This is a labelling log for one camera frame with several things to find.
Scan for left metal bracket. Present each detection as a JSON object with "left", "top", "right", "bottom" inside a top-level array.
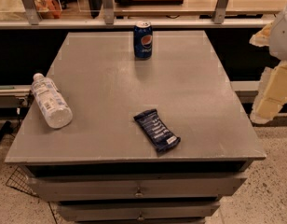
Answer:
[{"left": 21, "top": 0, "right": 41, "bottom": 25}]

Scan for lower grey drawer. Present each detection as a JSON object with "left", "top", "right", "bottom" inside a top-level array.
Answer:
[{"left": 58, "top": 202, "right": 220, "bottom": 221}]

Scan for middle metal bracket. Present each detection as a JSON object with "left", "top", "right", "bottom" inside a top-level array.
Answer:
[{"left": 102, "top": 0, "right": 115, "bottom": 25}]

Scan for orange snack bag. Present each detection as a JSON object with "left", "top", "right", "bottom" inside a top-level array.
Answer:
[{"left": 34, "top": 0, "right": 62, "bottom": 19}]

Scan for metal bracket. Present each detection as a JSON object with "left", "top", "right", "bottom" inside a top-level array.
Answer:
[
  {"left": 102, "top": 0, "right": 115, "bottom": 25},
  {"left": 21, "top": 0, "right": 41, "bottom": 25},
  {"left": 212, "top": 0, "right": 229, "bottom": 24}
]

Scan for right metal bracket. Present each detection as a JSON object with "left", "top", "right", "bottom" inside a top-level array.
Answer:
[{"left": 212, "top": 0, "right": 229, "bottom": 24}]

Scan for clear plastic water bottle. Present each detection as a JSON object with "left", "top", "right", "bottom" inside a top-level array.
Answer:
[{"left": 31, "top": 73, "right": 73, "bottom": 129}]

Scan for upper grey drawer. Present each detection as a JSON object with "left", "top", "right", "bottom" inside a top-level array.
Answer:
[{"left": 28, "top": 173, "right": 246, "bottom": 202}]

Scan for grey drawer cabinet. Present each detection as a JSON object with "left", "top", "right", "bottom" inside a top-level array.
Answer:
[{"left": 6, "top": 31, "right": 266, "bottom": 224}]

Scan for grey drawer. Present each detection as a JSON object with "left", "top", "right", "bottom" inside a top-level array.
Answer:
[
  {"left": 58, "top": 202, "right": 220, "bottom": 221},
  {"left": 28, "top": 173, "right": 246, "bottom": 202}
]

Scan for blue rxbar blueberry wrapper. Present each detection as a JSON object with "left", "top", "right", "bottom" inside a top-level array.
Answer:
[{"left": 133, "top": 109, "right": 181, "bottom": 153}]

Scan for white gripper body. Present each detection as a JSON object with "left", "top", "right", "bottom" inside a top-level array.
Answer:
[{"left": 269, "top": 5, "right": 287, "bottom": 61}]

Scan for blue pepsi can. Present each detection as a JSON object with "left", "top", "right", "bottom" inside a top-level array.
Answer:
[{"left": 133, "top": 21, "right": 153, "bottom": 59}]

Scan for black wire rack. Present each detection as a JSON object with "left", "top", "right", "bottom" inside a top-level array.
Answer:
[{"left": 6, "top": 167, "right": 37, "bottom": 197}]

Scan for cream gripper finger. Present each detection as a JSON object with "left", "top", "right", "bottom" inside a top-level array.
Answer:
[
  {"left": 250, "top": 61, "right": 287, "bottom": 124},
  {"left": 249, "top": 23, "right": 272, "bottom": 47}
]

